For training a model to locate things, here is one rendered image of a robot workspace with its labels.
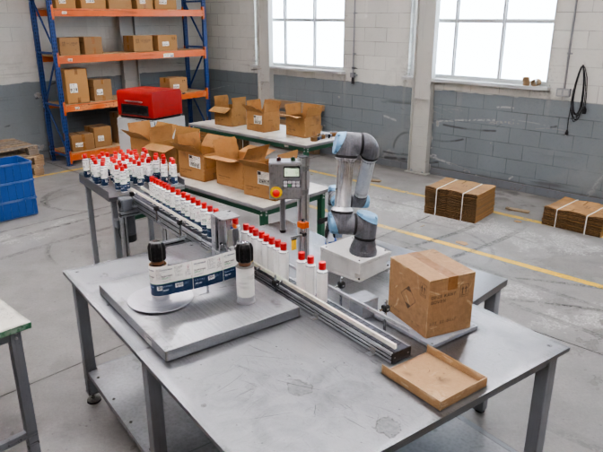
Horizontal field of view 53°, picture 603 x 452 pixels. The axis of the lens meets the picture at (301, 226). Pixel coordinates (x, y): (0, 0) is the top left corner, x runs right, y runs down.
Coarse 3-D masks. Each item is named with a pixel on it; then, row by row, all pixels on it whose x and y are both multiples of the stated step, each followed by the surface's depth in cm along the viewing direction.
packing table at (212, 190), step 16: (192, 192) 524; (208, 192) 499; (224, 192) 497; (240, 192) 497; (320, 192) 501; (240, 208) 483; (256, 208) 462; (272, 208) 463; (288, 208) 484; (320, 208) 514; (320, 224) 518
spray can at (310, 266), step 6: (312, 258) 283; (306, 264) 285; (312, 264) 284; (306, 270) 285; (312, 270) 284; (306, 276) 286; (312, 276) 285; (306, 282) 287; (312, 282) 286; (306, 288) 288; (312, 288) 287; (312, 294) 288
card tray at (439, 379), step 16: (432, 352) 248; (384, 368) 234; (400, 368) 239; (416, 368) 239; (432, 368) 239; (448, 368) 239; (464, 368) 235; (400, 384) 228; (416, 384) 228; (432, 384) 228; (448, 384) 228; (464, 384) 228; (480, 384) 225; (432, 400) 216; (448, 400) 215
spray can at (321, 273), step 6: (324, 264) 276; (318, 270) 278; (324, 270) 277; (318, 276) 278; (324, 276) 277; (318, 282) 279; (324, 282) 278; (318, 288) 280; (324, 288) 279; (318, 294) 281; (324, 294) 280; (324, 300) 281
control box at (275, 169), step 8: (272, 160) 301; (288, 160) 301; (296, 160) 301; (272, 168) 296; (280, 168) 296; (272, 176) 297; (280, 176) 297; (272, 184) 298; (280, 184) 299; (272, 192) 300; (280, 192) 300; (288, 192) 300; (296, 192) 300
